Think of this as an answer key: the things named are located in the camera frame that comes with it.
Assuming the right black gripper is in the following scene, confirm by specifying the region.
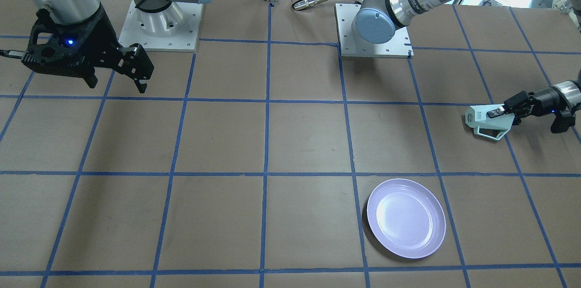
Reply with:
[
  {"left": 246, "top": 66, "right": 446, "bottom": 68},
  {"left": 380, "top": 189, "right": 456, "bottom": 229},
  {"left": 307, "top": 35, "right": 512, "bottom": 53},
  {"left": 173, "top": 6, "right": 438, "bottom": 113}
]
[{"left": 21, "top": 5, "right": 154, "bottom": 94}]

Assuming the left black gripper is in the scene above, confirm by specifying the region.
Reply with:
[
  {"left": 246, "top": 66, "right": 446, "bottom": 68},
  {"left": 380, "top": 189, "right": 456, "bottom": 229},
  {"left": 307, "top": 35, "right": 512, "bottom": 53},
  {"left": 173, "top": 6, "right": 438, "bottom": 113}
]
[{"left": 486, "top": 86, "right": 577, "bottom": 134}]

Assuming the light green faceted mug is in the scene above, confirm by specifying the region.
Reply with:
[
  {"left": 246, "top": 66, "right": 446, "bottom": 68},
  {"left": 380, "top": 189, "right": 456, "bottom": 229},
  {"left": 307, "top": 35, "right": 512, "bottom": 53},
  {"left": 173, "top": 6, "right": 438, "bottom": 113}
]
[{"left": 465, "top": 104, "right": 515, "bottom": 141}]

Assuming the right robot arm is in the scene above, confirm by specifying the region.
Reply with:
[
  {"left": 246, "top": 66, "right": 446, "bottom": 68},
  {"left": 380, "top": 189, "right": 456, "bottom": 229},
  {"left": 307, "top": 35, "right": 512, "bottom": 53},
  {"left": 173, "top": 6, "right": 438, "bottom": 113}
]
[{"left": 1, "top": 0, "right": 212, "bottom": 93}]

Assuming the lilac plate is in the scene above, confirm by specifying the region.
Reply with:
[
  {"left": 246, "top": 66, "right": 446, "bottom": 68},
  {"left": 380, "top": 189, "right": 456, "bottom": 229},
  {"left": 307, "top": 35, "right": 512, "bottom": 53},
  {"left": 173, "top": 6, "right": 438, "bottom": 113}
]
[{"left": 366, "top": 178, "right": 447, "bottom": 259}]

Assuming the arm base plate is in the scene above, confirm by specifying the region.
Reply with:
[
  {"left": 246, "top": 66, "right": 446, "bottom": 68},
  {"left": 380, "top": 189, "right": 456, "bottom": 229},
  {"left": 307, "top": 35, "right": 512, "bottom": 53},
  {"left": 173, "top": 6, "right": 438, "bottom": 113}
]
[
  {"left": 119, "top": 1, "right": 204, "bottom": 52},
  {"left": 335, "top": 3, "right": 414, "bottom": 58}
]

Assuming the silver cable connector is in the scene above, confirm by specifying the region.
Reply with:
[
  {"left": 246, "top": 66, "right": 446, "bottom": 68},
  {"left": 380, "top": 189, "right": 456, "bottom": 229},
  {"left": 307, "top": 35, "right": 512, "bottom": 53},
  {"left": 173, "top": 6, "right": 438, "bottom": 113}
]
[{"left": 292, "top": 0, "right": 327, "bottom": 11}]

